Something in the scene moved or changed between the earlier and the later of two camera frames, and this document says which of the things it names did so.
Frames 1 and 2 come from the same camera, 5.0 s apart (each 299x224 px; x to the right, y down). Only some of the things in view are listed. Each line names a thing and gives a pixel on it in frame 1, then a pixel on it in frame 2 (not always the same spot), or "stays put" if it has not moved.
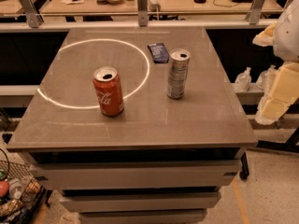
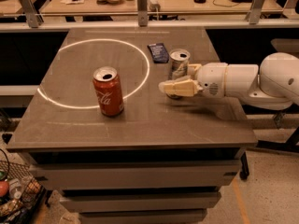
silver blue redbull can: x=179 y=59 stays put
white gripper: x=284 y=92 → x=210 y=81
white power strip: x=152 y=4 stays put
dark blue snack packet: x=159 y=52 stays put
